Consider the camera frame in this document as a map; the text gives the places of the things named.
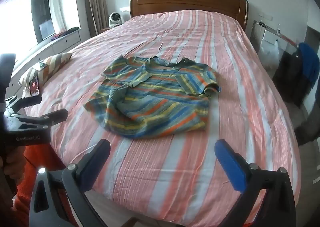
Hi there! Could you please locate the wooden headboard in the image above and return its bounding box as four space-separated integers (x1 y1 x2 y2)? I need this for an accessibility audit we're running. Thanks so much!
129 0 249 32

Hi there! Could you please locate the blue garment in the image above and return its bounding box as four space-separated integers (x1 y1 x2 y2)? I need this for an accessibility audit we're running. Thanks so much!
297 42 320 90

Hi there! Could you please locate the striped pillow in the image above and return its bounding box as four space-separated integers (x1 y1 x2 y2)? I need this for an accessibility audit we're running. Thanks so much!
19 52 73 90

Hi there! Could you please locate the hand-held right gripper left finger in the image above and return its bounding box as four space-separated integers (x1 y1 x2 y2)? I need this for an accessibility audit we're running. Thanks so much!
29 139 112 227

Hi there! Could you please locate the window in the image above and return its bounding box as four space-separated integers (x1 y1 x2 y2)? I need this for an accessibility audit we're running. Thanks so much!
0 0 55 51

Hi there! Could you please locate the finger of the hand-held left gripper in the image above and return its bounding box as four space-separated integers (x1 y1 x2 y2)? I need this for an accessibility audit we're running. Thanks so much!
6 95 42 114
9 108 69 132

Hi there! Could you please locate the bed with pink striped sheet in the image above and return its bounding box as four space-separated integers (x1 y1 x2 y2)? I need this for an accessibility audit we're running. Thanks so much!
24 9 302 227

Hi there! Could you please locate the white sheer curtain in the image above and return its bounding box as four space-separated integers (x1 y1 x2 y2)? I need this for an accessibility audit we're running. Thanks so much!
48 0 67 33

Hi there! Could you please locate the dark clothes pile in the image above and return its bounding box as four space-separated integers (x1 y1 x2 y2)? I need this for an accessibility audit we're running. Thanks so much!
50 27 80 41

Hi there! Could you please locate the white round fan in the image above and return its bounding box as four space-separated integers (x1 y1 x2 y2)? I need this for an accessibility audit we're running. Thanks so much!
108 11 123 27

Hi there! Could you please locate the striped knit shirt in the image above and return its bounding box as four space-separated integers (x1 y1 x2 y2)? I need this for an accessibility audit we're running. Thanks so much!
83 56 222 139

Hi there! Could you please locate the clear plastic bag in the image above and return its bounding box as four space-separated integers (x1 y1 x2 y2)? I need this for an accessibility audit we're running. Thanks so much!
257 39 280 70

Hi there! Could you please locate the person's orange clothing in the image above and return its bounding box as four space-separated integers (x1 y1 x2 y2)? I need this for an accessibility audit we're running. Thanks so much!
12 142 83 227

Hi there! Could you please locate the clothes rack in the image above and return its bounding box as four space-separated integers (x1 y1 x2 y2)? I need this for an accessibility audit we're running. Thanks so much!
252 20 300 50

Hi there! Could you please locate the black garment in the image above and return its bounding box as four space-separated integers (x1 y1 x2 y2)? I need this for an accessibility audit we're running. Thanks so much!
272 50 313 108

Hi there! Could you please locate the smartphone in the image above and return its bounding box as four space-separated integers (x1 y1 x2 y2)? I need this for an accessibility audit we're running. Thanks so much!
29 76 42 97

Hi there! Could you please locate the person's left hand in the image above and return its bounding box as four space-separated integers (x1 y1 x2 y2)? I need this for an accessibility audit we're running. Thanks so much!
0 145 27 194

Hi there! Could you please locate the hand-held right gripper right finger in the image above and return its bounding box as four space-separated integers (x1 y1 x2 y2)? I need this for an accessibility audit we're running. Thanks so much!
214 139 304 227

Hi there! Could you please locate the wooden nightstand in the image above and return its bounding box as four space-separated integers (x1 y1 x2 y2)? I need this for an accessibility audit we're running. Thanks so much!
100 25 118 35

